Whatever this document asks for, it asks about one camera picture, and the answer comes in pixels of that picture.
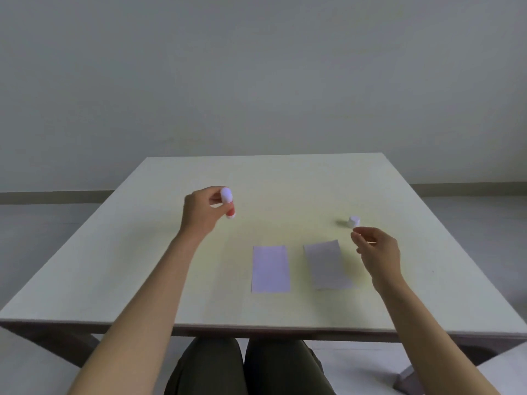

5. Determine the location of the person's right hand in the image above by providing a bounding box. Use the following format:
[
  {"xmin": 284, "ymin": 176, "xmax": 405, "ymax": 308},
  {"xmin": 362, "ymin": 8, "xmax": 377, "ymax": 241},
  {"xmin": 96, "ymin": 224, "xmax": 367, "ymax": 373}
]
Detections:
[{"xmin": 351, "ymin": 227, "xmax": 402, "ymax": 295}]

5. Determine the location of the person's left hand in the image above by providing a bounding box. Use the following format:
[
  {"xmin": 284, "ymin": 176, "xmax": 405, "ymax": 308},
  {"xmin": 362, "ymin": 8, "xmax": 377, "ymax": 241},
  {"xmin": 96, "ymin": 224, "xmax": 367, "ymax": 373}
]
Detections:
[{"xmin": 180, "ymin": 186, "xmax": 236, "ymax": 244}]

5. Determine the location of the white and red glue stick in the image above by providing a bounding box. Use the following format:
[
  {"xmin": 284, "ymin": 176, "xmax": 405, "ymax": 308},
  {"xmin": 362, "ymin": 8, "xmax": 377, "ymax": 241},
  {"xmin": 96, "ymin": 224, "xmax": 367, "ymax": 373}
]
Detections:
[{"xmin": 220, "ymin": 187, "xmax": 236, "ymax": 219}]

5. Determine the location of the person's right forearm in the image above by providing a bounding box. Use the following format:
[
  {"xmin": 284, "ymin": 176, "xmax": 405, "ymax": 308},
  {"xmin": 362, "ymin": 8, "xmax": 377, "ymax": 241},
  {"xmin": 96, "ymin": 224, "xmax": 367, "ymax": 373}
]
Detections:
[{"xmin": 372, "ymin": 276, "xmax": 501, "ymax": 395}]

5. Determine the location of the person's left forearm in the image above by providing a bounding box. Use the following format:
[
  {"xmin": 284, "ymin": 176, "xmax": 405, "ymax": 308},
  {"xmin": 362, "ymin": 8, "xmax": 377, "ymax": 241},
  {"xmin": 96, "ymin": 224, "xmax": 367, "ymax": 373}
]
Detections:
[{"xmin": 67, "ymin": 231, "xmax": 203, "ymax": 395}]

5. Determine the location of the creased white paper sheet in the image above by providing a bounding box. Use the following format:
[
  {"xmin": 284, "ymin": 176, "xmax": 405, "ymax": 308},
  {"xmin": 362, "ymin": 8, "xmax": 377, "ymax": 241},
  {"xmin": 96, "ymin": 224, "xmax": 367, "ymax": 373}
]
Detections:
[{"xmin": 303, "ymin": 240, "xmax": 355, "ymax": 291}]

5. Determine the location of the flat white paper sheet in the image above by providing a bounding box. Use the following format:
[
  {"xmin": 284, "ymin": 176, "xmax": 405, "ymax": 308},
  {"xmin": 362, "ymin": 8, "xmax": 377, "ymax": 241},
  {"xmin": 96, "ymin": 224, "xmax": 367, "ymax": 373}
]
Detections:
[{"xmin": 251, "ymin": 245, "xmax": 291, "ymax": 294}]

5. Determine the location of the person's right leg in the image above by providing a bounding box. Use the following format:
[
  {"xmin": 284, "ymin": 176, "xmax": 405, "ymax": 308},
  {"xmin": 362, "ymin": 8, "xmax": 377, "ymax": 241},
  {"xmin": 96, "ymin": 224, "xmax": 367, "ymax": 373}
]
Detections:
[{"xmin": 244, "ymin": 338, "xmax": 337, "ymax": 395}]

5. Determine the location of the person's leg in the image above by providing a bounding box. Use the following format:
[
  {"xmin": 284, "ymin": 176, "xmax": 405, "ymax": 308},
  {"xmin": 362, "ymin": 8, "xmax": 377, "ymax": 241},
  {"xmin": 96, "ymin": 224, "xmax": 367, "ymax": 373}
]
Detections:
[
  {"xmin": 164, "ymin": 337, "xmax": 246, "ymax": 395},
  {"xmin": 244, "ymin": 338, "xmax": 337, "ymax": 395}
]

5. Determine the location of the person's left leg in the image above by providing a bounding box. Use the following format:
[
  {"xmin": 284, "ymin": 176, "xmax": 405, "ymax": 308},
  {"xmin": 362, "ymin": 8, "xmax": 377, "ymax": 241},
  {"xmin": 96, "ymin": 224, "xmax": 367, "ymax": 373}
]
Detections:
[{"xmin": 164, "ymin": 337, "xmax": 246, "ymax": 395}]

